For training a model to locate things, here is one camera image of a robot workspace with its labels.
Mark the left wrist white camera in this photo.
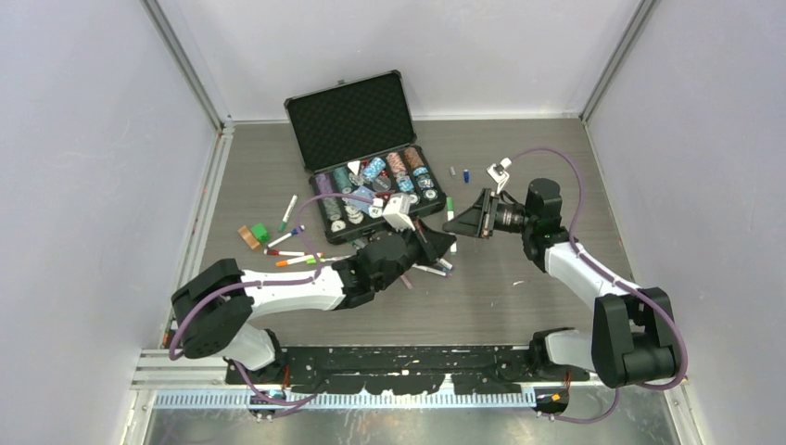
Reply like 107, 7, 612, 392
383, 193, 415, 232

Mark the brown wooden block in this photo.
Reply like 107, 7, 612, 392
237, 225, 261, 250

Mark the purple cap white marker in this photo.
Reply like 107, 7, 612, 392
437, 258, 454, 271

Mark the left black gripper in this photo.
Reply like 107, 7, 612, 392
375, 217, 453, 291

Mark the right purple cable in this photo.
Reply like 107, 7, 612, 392
506, 146, 689, 425

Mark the magenta cap white marker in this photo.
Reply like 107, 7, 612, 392
412, 264, 449, 277

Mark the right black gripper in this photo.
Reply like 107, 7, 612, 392
444, 188, 536, 240

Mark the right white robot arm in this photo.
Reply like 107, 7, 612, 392
443, 178, 684, 388

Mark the black poker chip case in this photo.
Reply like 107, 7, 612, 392
284, 70, 447, 245

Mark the purple cable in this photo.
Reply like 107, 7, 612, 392
168, 193, 375, 422
506, 146, 689, 425

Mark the green toy block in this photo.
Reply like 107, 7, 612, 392
250, 223, 270, 244

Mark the green tip white marker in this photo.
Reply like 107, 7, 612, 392
278, 195, 298, 233

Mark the green cap white marker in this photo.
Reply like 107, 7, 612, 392
445, 196, 459, 255

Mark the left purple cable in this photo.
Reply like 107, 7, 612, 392
168, 193, 375, 422

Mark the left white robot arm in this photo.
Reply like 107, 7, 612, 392
169, 222, 456, 384

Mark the pink marker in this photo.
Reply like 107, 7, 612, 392
399, 275, 413, 290

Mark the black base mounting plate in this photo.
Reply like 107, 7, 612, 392
247, 346, 590, 395

